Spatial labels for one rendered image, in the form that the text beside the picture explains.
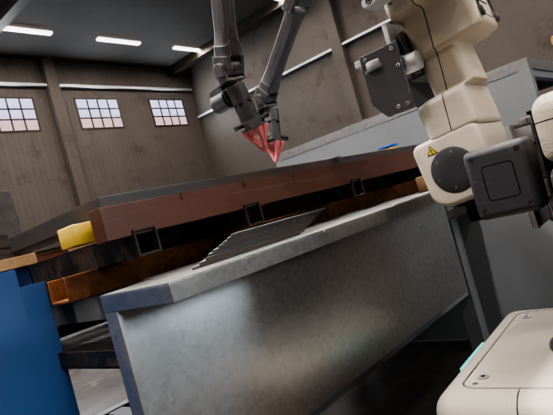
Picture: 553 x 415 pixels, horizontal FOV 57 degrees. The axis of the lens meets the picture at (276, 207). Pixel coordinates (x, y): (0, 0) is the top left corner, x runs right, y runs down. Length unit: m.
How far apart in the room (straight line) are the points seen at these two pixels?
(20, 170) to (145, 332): 12.12
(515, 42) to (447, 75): 10.65
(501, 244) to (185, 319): 1.55
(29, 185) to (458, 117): 12.12
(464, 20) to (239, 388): 0.91
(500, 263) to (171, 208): 1.55
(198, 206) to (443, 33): 0.67
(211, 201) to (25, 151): 12.14
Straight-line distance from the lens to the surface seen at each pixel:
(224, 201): 1.11
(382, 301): 1.44
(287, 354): 1.13
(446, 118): 1.22
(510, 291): 2.28
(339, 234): 1.05
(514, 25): 11.96
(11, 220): 11.12
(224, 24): 1.47
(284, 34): 1.87
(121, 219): 0.96
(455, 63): 1.27
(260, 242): 0.97
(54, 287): 1.13
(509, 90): 2.17
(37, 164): 13.17
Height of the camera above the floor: 0.73
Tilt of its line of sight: 1 degrees up
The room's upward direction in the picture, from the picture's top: 15 degrees counter-clockwise
